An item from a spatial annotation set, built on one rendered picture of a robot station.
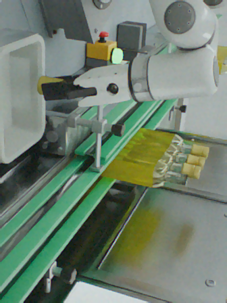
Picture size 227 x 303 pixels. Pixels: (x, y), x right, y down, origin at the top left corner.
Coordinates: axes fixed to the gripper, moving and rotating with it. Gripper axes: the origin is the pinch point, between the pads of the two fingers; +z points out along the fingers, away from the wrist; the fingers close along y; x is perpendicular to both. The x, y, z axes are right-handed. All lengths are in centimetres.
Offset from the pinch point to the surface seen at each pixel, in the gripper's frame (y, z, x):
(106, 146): 21.8, 3.0, -20.4
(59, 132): 12.4, 9.2, -13.0
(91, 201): 11.7, 4.8, -29.7
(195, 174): 29.2, -15.7, -31.7
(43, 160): 9.0, 12.8, -18.0
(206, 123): 610, 103, -221
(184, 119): 610, 135, -212
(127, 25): 81, 14, 0
